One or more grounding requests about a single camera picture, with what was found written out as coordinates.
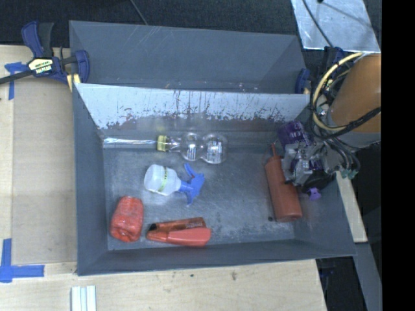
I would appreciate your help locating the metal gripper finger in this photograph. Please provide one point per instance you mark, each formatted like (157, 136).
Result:
(291, 151)
(296, 173)

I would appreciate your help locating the purple spray bottle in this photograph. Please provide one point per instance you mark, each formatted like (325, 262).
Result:
(293, 133)

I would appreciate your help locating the red-brown squeeze bottle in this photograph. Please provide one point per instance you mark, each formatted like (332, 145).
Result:
(283, 196)

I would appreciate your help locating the grey metal bin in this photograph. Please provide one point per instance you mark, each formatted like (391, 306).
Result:
(227, 186)

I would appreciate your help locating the clear glass double-bulb bottle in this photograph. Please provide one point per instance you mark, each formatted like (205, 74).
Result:
(201, 149)

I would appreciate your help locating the red stapler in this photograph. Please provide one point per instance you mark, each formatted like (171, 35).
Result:
(184, 236)

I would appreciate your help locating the white and blue spray bottle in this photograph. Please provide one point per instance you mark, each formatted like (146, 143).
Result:
(160, 180)

